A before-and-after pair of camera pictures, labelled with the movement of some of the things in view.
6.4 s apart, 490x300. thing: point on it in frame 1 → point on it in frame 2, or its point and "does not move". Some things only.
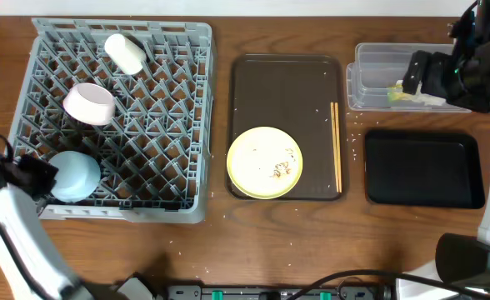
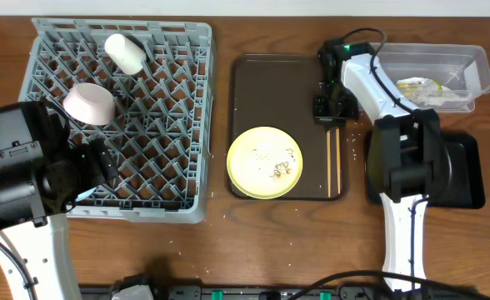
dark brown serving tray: [292, 92] does not move
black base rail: [273, 292] does not move
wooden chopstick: [337, 144] does not move
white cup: [127, 51] does not move
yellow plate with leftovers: [264, 162] does not move
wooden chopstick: [333, 139] → [328, 161]
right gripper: [414, 73] → [334, 117]
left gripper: [37, 175] → [104, 162]
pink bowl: [89, 103] does not move
